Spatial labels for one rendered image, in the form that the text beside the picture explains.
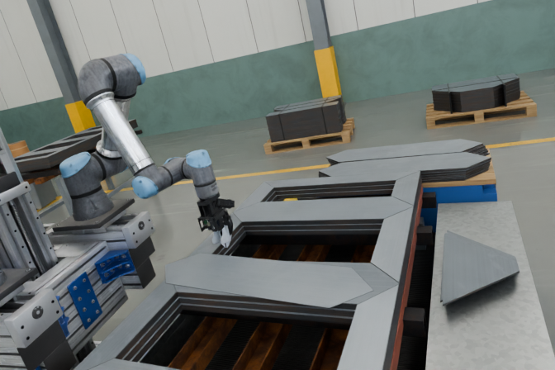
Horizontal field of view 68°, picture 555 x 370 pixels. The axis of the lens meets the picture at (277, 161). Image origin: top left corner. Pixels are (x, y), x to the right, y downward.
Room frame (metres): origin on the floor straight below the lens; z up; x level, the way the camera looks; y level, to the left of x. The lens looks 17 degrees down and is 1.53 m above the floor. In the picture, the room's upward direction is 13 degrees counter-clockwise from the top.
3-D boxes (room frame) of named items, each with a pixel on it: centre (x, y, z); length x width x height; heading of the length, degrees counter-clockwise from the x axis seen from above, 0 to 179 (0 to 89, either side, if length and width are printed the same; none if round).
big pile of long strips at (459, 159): (1.86, -0.58, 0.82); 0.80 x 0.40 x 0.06; 64
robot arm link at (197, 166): (1.31, 0.26, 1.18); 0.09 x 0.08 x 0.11; 52
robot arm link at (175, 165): (1.36, 0.34, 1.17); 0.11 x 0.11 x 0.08; 52
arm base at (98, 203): (1.53, 0.75, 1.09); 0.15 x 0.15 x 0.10
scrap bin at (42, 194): (5.69, 3.62, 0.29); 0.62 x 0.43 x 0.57; 86
